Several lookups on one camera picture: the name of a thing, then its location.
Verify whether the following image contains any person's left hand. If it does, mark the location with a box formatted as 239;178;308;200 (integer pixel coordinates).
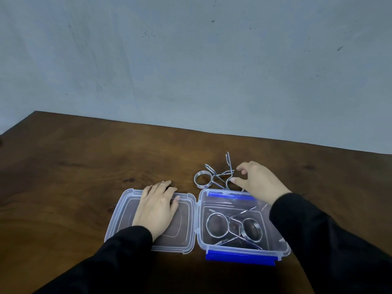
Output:
132;180;181;242

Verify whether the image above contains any person's right hand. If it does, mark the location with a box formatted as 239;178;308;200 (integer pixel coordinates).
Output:
230;161;292;206

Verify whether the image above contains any person's right forearm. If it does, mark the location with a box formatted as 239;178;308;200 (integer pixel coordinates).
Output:
269;193;392;294

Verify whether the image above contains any person's left forearm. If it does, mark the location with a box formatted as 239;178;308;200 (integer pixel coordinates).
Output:
33;225;154;294

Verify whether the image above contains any metal spring collar clip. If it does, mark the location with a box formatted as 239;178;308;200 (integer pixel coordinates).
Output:
206;206;263;251
194;164;228;190
214;152;245;193
209;209;264;246

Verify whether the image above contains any clear plastic lid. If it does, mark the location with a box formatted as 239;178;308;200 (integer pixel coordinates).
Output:
104;188;197;255

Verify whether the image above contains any clear container with blue latches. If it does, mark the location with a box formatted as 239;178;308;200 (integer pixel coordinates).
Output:
196;188;292;267

